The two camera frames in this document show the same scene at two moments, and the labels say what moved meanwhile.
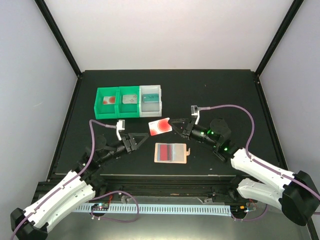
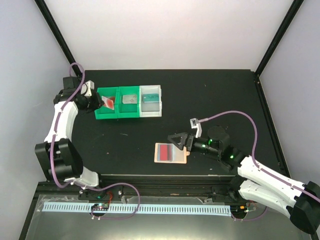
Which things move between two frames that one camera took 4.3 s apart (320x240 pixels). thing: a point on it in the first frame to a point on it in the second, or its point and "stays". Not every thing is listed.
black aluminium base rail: x=158 y=187 stays
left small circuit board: x=100 y=207 stays
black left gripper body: x=127 y=145 to x=90 y=105
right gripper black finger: x=179 y=132 to x=179 y=142
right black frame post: x=296 y=5 stays
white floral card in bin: x=129 y=99 stays
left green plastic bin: x=106 y=111 stays
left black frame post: x=49 y=18 stays
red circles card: x=160 y=126 to x=109 y=101
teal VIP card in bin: x=152 y=98 stays
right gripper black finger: x=180 y=120 to x=179 y=139
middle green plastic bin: x=128 y=110 stays
